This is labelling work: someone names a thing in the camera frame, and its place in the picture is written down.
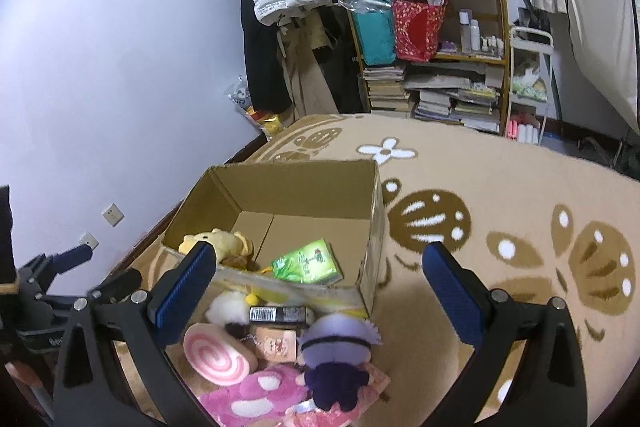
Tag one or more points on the black tube with white cap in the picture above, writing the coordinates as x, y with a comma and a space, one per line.
277, 314

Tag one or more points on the bear print card packet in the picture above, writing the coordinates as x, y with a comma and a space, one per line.
277, 344

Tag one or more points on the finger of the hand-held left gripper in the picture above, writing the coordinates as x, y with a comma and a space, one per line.
117, 283
75, 255

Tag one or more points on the beige patterned rug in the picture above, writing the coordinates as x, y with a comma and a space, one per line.
500, 167

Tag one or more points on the teal bag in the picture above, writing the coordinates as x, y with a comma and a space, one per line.
375, 37

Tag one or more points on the white curtain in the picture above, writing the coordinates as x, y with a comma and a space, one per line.
590, 7

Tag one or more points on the yellow and red toy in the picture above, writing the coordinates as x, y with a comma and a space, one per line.
270, 124

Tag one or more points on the yellow dog plush toy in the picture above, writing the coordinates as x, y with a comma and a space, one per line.
220, 241

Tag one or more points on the green tissue pack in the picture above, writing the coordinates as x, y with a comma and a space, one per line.
310, 262

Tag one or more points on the black hanging coat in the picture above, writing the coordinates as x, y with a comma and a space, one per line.
260, 67

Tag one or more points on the cardboard box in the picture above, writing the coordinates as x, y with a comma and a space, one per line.
300, 192

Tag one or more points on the white cosmetic bottle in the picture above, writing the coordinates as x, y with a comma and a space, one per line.
465, 32
475, 37

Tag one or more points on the pink and white bottles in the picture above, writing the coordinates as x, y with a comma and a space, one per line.
522, 132

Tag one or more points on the row of small cosmetic bottles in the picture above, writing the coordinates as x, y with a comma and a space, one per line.
491, 47

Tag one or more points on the white wall socket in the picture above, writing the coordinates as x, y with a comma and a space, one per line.
112, 214
89, 241

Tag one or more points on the white trolley cart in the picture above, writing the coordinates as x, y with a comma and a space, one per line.
532, 38

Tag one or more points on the wooden shelf unit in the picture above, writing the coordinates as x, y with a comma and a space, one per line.
500, 7

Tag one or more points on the bubble-wrapped pink toy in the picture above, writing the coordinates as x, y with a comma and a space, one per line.
377, 382

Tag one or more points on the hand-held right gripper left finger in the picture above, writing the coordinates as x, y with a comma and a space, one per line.
185, 292

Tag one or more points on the black hanging garment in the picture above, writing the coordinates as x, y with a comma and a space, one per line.
345, 77

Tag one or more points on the red patterned bag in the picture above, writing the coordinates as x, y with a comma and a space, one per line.
415, 32

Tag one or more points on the stack of books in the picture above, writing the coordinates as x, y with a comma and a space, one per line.
385, 92

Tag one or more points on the purple-haired plush doll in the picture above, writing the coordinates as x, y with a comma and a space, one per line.
335, 342

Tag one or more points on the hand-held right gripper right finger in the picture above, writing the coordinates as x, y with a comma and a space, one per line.
450, 297

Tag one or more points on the pink swirl roll plush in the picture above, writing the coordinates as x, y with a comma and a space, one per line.
215, 354

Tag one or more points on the beige hanging garment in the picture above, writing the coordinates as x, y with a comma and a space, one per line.
305, 72

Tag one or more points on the pink bear plush toy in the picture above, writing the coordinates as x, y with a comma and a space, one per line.
260, 397

